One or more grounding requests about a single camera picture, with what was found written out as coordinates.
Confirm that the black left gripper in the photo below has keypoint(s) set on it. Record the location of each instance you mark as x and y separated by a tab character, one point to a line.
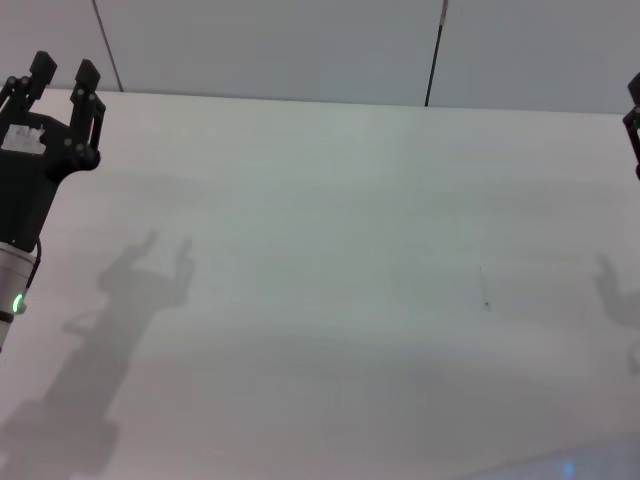
20	190

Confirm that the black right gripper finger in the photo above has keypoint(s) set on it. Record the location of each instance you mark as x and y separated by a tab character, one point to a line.
636	125

